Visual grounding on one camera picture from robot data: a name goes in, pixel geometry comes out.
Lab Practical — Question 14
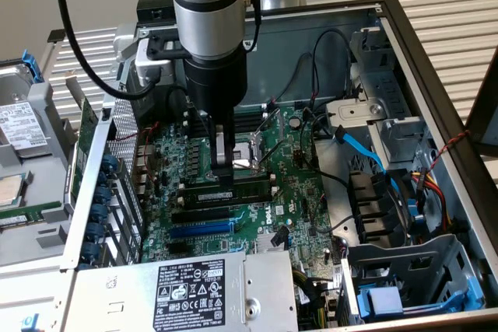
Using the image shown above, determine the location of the long black wire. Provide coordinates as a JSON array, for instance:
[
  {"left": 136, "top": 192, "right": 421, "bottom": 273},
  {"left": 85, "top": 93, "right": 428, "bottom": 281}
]
[{"left": 299, "top": 106, "right": 351, "bottom": 189}]

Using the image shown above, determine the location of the CPU socket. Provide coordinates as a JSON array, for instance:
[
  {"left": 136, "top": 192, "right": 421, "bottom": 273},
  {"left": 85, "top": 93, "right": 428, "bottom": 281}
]
[{"left": 234, "top": 137, "right": 270, "bottom": 180}]

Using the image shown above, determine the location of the silver power supply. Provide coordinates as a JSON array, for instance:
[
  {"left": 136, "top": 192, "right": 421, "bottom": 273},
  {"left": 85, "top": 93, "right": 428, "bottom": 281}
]
[{"left": 73, "top": 252, "right": 299, "bottom": 332}]

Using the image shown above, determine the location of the grey disk bay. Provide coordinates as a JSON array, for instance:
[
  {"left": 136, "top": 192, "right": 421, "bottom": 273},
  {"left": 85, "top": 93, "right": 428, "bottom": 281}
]
[{"left": 347, "top": 233, "right": 486, "bottom": 323}]

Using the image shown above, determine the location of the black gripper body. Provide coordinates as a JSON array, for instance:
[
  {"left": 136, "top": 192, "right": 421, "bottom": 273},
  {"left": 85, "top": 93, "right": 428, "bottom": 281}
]
[{"left": 182, "top": 50, "right": 249, "bottom": 123}]

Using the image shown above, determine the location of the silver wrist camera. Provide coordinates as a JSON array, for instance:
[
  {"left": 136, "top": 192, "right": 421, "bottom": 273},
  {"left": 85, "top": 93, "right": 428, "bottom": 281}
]
[{"left": 134, "top": 34, "right": 188, "bottom": 87}]

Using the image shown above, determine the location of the silver socket cover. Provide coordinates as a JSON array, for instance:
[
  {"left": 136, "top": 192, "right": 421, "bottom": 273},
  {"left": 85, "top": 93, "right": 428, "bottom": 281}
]
[{"left": 251, "top": 108, "right": 282, "bottom": 169}]

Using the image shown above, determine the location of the thin black looped wire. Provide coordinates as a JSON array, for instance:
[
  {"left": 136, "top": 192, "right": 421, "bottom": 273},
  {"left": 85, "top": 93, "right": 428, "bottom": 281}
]
[{"left": 310, "top": 28, "right": 355, "bottom": 114}]

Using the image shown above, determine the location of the thin black connector cable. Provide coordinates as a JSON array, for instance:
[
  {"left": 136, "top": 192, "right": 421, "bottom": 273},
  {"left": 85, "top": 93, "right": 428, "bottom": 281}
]
[{"left": 241, "top": 0, "right": 262, "bottom": 54}]

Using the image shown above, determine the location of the blue plastic disk tray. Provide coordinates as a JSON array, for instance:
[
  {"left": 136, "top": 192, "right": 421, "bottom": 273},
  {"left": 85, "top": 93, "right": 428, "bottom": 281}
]
[{"left": 356, "top": 286, "right": 405, "bottom": 320}]

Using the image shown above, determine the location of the blue case latch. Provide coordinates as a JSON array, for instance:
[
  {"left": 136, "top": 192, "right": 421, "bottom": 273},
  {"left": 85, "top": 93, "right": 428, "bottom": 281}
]
[{"left": 21, "top": 313, "right": 42, "bottom": 332}]

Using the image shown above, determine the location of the green Dell motherboard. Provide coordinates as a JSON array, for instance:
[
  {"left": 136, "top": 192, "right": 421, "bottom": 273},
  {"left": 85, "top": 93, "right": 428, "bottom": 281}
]
[{"left": 132, "top": 104, "right": 353, "bottom": 271}]

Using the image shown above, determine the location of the red black twisted wire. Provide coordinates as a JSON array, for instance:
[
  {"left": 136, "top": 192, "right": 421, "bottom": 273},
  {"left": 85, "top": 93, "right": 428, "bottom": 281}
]
[{"left": 426, "top": 129, "right": 472, "bottom": 177}]

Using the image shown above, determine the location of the grey optical drive cage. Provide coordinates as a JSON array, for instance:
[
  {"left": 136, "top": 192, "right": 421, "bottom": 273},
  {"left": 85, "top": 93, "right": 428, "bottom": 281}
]
[{"left": 349, "top": 26, "right": 413, "bottom": 115}]

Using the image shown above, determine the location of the green RAM stick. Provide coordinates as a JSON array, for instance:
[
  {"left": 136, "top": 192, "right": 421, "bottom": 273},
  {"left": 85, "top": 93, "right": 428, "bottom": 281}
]
[
  {"left": 181, "top": 178, "right": 273, "bottom": 205},
  {"left": 0, "top": 200, "right": 63, "bottom": 229}
]

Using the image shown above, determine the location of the silver CPU chip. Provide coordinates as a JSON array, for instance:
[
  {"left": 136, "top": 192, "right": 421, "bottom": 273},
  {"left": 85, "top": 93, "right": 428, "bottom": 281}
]
[{"left": 0, "top": 173, "right": 26, "bottom": 209}]

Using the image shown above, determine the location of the red yellow power wire harness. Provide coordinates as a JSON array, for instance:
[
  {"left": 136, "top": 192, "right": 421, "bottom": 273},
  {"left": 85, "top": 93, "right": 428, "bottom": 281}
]
[{"left": 412, "top": 168, "right": 456, "bottom": 234}]

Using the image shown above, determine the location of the grey case handle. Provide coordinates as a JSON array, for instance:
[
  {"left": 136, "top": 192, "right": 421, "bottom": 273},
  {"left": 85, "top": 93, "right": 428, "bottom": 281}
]
[{"left": 112, "top": 23, "right": 139, "bottom": 65}]

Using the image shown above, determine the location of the hard disk with blue bracket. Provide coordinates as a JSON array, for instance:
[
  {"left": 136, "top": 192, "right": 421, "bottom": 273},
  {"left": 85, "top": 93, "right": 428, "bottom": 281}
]
[{"left": 0, "top": 48, "right": 54, "bottom": 152}]

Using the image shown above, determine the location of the thin metal locking lever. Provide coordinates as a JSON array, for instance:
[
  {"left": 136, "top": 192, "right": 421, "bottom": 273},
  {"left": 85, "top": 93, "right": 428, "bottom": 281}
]
[{"left": 187, "top": 98, "right": 211, "bottom": 133}]

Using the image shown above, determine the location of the green graphics card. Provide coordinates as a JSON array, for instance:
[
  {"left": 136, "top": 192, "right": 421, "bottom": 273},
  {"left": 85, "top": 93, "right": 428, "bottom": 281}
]
[{"left": 64, "top": 71, "right": 101, "bottom": 208}]

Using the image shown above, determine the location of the open grey PC case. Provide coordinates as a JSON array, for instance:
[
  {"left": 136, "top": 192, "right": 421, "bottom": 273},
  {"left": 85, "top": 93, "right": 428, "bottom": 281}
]
[{"left": 0, "top": 0, "right": 498, "bottom": 332}]

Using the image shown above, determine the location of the dark framed screen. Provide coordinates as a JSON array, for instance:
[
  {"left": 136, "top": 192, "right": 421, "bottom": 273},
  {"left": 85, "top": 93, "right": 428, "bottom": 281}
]
[{"left": 465, "top": 47, "right": 498, "bottom": 158}]

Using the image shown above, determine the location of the long black expansion slot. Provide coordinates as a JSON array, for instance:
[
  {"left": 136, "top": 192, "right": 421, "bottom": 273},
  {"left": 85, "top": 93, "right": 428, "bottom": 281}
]
[{"left": 170, "top": 206, "right": 231, "bottom": 225}]

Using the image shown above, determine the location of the blue expansion slot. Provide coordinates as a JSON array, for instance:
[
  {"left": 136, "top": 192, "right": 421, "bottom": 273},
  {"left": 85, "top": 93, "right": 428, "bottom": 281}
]
[{"left": 168, "top": 219, "right": 235, "bottom": 239}]

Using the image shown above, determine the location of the silver disk bay cage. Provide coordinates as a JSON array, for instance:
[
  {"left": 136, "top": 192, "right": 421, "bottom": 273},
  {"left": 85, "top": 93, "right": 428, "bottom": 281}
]
[{"left": 325, "top": 97, "right": 429, "bottom": 166}]

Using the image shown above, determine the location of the flat blue SATA wire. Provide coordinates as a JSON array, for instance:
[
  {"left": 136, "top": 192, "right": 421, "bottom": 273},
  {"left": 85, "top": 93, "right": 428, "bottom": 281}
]
[{"left": 333, "top": 124, "right": 408, "bottom": 212}]

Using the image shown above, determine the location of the black box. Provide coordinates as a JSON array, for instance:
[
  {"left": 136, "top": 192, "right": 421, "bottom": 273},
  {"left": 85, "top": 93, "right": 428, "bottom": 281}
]
[{"left": 135, "top": 0, "right": 175, "bottom": 24}]

